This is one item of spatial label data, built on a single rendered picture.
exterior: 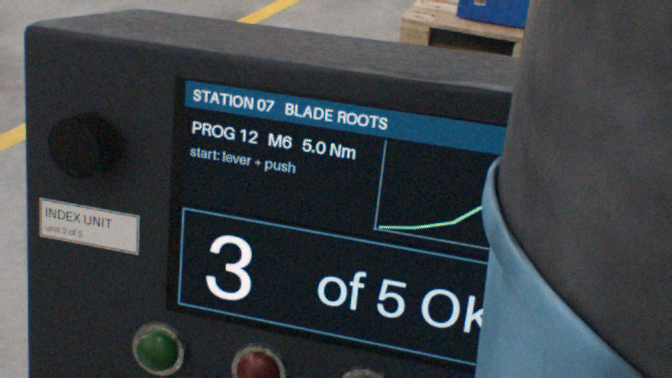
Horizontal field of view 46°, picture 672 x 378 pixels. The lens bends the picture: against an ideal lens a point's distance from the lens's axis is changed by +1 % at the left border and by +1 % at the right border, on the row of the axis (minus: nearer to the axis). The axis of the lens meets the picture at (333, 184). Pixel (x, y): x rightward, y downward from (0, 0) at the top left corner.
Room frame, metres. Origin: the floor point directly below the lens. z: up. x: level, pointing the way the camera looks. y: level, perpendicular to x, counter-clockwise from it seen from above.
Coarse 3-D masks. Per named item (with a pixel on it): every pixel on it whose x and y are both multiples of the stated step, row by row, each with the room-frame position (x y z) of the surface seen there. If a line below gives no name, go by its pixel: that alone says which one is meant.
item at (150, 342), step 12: (156, 324) 0.28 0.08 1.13; (144, 336) 0.28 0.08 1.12; (156, 336) 0.27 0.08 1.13; (168, 336) 0.28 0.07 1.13; (180, 336) 0.28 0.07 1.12; (132, 348) 0.28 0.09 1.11; (144, 348) 0.27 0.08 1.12; (156, 348) 0.27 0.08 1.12; (168, 348) 0.27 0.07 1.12; (180, 348) 0.27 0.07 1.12; (144, 360) 0.27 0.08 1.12; (156, 360) 0.27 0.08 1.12; (168, 360) 0.27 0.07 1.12; (180, 360) 0.27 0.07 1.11; (156, 372) 0.27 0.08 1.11; (168, 372) 0.27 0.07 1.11
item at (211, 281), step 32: (192, 224) 0.29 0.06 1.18; (224, 224) 0.29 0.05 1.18; (256, 224) 0.28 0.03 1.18; (192, 256) 0.29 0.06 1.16; (224, 256) 0.28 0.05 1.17; (256, 256) 0.28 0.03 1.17; (192, 288) 0.28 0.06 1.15; (224, 288) 0.28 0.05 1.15; (256, 288) 0.28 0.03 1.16; (256, 320) 0.27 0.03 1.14
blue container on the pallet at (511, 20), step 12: (468, 0) 3.46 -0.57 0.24; (480, 0) 3.44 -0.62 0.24; (492, 0) 3.43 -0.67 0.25; (504, 0) 3.41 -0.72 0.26; (516, 0) 3.39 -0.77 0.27; (528, 0) 3.37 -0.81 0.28; (468, 12) 3.46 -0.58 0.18; (480, 12) 3.44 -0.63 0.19; (492, 12) 3.42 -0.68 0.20; (504, 12) 3.40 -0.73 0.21; (516, 12) 3.38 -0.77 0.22; (504, 24) 3.39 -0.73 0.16; (516, 24) 3.38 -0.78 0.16
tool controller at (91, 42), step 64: (64, 64) 0.32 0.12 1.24; (128, 64) 0.32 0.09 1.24; (192, 64) 0.31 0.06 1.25; (256, 64) 0.31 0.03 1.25; (320, 64) 0.30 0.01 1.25; (384, 64) 0.31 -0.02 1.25; (448, 64) 0.33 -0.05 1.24; (512, 64) 0.35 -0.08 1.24; (64, 128) 0.30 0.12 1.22; (128, 128) 0.31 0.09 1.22; (192, 128) 0.30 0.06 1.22; (256, 128) 0.30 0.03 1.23; (320, 128) 0.29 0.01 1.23; (384, 128) 0.29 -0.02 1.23; (448, 128) 0.28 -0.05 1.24; (64, 192) 0.31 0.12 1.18; (128, 192) 0.30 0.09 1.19; (192, 192) 0.29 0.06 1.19; (256, 192) 0.29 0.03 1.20; (320, 192) 0.28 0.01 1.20; (384, 192) 0.28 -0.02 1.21; (448, 192) 0.27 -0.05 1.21; (64, 256) 0.30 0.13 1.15; (128, 256) 0.29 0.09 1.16; (320, 256) 0.28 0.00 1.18; (384, 256) 0.27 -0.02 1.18; (448, 256) 0.27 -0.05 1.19; (64, 320) 0.29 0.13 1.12; (128, 320) 0.28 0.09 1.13; (192, 320) 0.28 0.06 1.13; (320, 320) 0.27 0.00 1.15; (384, 320) 0.26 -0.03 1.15; (448, 320) 0.26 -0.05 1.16
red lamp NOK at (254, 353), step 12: (240, 348) 0.27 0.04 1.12; (252, 348) 0.27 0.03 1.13; (264, 348) 0.27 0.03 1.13; (240, 360) 0.27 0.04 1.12; (252, 360) 0.26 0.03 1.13; (264, 360) 0.26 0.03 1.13; (276, 360) 0.26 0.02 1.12; (240, 372) 0.26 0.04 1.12; (252, 372) 0.26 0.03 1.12; (264, 372) 0.26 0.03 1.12; (276, 372) 0.26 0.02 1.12
